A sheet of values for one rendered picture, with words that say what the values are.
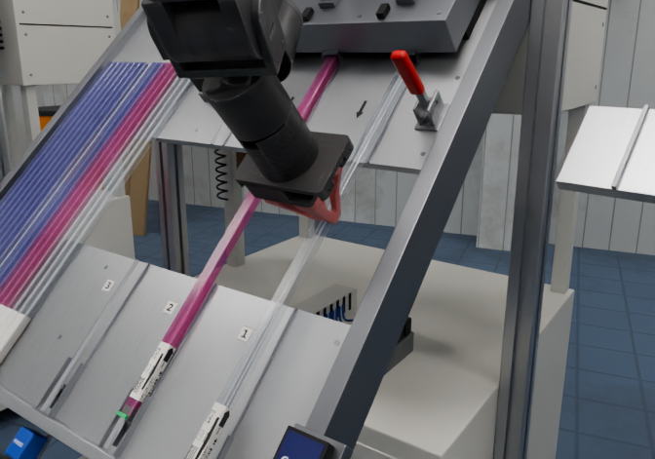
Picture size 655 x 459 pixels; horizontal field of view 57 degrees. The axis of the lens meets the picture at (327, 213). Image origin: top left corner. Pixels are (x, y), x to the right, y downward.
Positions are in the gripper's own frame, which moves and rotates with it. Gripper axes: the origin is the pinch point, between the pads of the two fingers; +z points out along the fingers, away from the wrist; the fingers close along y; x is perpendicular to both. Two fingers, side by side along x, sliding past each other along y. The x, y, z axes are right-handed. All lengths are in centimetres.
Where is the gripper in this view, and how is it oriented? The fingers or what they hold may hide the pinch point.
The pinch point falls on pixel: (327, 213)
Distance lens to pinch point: 61.4
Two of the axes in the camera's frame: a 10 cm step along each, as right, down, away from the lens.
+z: 3.8, 5.6, 7.4
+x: -4.2, 8.1, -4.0
